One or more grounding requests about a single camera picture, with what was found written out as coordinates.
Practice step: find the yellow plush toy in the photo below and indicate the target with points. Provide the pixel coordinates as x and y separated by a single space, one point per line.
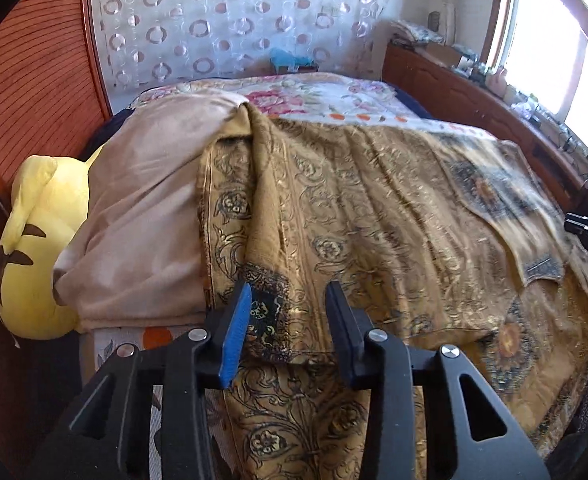
38 240

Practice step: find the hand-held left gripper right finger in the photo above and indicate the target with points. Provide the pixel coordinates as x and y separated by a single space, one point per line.
344 330

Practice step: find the wooden louvered wardrobe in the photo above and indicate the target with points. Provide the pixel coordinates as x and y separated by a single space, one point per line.
33 85

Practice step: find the floral blanket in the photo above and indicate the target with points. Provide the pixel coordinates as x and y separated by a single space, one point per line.
314 95

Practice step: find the golden brown patterned garment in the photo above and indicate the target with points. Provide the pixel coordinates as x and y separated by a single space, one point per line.
374 210

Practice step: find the wooden framed window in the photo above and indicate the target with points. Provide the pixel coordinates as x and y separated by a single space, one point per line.
549 60

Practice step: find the orange print bedsheet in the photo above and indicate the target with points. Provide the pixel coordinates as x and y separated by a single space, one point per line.
153 336

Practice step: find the circle patterned sheer curtain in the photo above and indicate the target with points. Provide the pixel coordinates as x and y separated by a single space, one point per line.
223 20

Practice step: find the white window drape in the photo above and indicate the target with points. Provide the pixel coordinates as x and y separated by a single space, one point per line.
446 10

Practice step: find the wooden low cabinet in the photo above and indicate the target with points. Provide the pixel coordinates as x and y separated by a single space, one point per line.
449 90

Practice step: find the blue bag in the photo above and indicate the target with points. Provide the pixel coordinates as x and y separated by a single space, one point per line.
289 59

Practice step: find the folded patterned quilt stack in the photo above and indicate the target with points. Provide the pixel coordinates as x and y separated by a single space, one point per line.
414 32

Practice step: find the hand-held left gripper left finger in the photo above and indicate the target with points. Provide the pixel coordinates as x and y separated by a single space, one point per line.
233 335

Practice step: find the cardboard box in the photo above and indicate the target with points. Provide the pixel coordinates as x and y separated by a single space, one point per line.
444 52

